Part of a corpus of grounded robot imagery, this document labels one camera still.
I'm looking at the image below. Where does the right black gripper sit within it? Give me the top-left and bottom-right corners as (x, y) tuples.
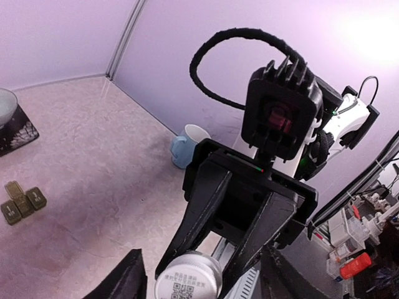
(155, 139), (318, 298)

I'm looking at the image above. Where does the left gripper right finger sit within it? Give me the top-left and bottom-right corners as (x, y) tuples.
(261, 244), (337, 298)

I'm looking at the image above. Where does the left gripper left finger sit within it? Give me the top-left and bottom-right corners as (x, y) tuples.
(84, 249), (147, 299)

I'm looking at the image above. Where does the white pill bottle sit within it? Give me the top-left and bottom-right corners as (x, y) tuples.
(154, 251), (223, 299)

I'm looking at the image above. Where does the green three-compartment pill box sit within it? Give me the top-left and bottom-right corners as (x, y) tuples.
(1, 181), (47, 225)

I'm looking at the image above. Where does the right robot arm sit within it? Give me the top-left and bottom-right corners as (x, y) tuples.
(154, 76), (378, 298)

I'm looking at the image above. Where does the light blue mug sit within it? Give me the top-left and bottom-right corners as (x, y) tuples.
(170, 124), (211, 169)

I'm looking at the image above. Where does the cluttered background shelf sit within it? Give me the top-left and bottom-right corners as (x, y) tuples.
(309, 158), (398, 282)

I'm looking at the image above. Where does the black floral square plate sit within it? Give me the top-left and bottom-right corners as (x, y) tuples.
(0, 105), (39, 156)

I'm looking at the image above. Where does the celadon green bowl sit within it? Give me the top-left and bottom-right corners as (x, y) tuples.
(0, 88), (18, 129)

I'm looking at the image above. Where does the front aluminium rail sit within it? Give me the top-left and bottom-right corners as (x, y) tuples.
(212, 234), (263, 298)

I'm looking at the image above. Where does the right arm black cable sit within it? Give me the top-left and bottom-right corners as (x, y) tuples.
(189, 27), (309, 110)

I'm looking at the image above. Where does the right aluminium frame post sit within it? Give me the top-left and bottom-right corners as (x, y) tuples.
(105, 0), (147, 81)

